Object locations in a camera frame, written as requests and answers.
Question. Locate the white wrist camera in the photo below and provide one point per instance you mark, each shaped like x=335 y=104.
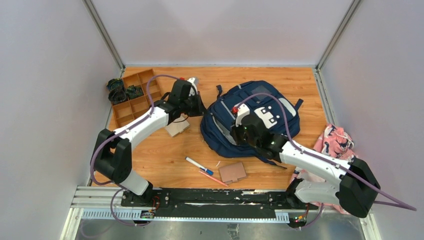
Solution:
x=241 y=111
x=194 y=81

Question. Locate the navy blue backpack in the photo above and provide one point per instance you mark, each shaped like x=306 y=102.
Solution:
x=279 y=115

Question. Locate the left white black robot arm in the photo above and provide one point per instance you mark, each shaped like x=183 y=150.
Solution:
x=112 y=156

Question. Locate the white blue marker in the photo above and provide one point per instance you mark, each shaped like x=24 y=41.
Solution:
x=198 y=165

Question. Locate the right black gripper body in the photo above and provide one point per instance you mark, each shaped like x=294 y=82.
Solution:
x=241 y=138

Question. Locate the pink patterned cloth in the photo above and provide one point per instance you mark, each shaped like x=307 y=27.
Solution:
x=333 y=142

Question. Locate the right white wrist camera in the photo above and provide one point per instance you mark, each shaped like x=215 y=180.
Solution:
x=241 y=111

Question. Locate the aluminium slotted rail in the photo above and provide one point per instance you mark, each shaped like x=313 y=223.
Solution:
x=104 y=203

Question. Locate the dark green rolled band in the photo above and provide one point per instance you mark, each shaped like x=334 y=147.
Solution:
x=115 y=84

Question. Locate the brown leather wallet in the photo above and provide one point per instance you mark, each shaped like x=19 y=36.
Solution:
x=232 y=173

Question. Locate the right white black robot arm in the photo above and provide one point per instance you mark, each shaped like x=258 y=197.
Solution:
x=348 y=184

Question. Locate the small white box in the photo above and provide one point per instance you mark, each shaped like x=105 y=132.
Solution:
x=177 y=126

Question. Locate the green rolled band in tray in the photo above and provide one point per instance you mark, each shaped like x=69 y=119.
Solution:
x=134 y=92

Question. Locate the pink pencil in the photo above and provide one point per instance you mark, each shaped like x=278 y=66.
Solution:
x=213 y=178

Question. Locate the wooden compartment tray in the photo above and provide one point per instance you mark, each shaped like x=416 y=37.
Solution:
x=126 y=112

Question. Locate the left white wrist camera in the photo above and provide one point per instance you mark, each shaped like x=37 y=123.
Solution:
x=194 y=81

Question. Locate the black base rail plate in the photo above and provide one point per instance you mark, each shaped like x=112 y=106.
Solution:
x=215 y=203

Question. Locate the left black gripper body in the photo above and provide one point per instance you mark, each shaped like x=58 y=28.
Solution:
x=197 y=105

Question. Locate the black rolled band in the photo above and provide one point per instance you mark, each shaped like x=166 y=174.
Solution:
x=117 y=96

